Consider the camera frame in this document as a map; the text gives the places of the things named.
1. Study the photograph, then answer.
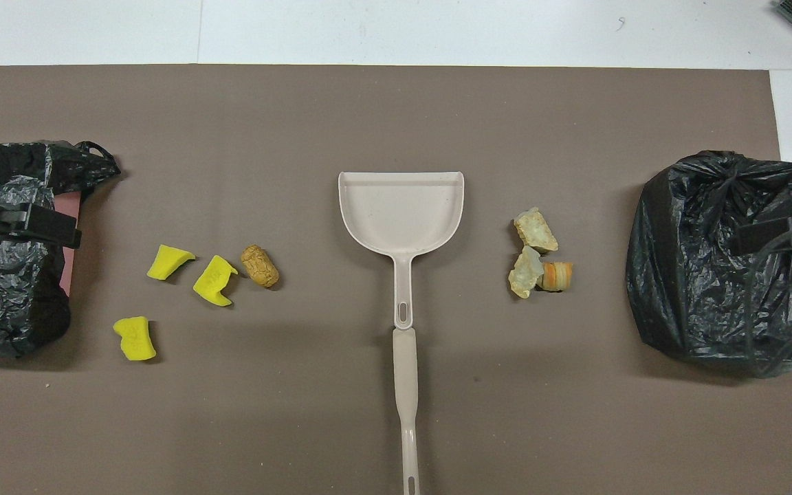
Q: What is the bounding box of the yellow sponge piece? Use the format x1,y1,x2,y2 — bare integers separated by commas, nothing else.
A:
113,316,157,362
146,244,197,281
192,254,239,307

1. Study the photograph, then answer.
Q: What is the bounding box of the orange striped croissant piece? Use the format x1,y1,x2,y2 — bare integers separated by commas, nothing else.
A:
538,261,574,293

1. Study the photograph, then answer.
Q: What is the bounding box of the brown bread roll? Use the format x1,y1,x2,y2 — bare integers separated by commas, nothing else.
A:
241,244,281,289

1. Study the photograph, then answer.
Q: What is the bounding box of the pale croissant chunk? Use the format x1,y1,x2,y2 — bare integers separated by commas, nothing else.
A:
513,207,560,253
508,245,543,300

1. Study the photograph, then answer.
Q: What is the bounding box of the beige plastic dustpan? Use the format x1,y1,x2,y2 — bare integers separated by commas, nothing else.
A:
338,170,465,330

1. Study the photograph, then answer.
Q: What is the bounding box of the beige hand brush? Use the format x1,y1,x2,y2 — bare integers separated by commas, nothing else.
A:
392,327,421,495

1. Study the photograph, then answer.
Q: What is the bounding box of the bin with tied black bag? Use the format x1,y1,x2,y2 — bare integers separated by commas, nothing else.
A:
625,150,792,379

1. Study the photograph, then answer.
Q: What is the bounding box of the pink box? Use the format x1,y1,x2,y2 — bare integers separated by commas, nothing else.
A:
52,192,83,298

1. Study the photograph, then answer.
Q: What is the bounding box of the large brown table mat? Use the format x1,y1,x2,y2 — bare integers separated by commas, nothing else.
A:
0,64,792,495

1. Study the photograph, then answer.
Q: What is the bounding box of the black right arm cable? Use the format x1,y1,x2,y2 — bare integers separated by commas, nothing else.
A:
742,223,792,377

